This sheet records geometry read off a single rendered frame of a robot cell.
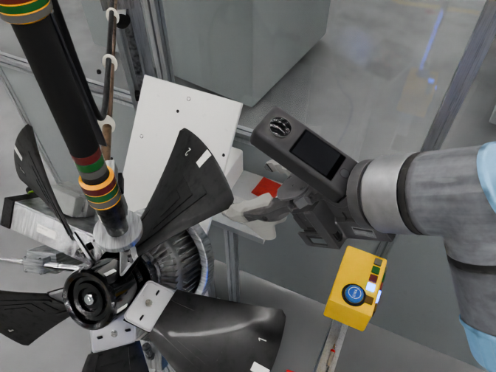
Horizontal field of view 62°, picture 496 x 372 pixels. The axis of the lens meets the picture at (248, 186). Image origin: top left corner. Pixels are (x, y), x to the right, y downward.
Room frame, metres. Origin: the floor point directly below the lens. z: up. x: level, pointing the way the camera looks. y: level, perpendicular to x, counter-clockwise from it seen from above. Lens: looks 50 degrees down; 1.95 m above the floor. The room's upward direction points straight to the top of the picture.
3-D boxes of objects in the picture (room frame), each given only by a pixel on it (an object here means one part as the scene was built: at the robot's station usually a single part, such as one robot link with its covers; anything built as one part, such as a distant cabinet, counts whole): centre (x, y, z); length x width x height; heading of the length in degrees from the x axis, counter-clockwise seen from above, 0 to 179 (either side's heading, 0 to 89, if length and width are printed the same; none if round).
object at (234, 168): (0.95, 0.12, 0.91); 0.17 x 0.16 x 0.11; 155
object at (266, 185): (0.91, -0.07, 0.87); 0.08 x 0.08 x 0.02; 56
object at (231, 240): (0.90, 0.07, 0.41); 0.04 x 0.04 x 0.83; 65
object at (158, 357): (0.36, 0.22, 0.91); 0.12 x 0.08 x 0.12; 155
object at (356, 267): (0.47, -0.26, 1.02); 0.16 x 0.10 x 0.11; 155
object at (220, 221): (0.90, 0.07, 0.84); 0.36 x 0.24 x 0.03; 65
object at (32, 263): (0.50, 0.50, 1.08); 0.07 x 0.04 x 0.06; 76
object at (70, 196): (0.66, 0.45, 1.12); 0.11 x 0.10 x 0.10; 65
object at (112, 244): (0.36, 0.19, 1.49); 0.09 x 0.07 x 0.10; 10
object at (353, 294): (0.42, -0.24, 1.08); 0.04 x 0.04 x 0.02
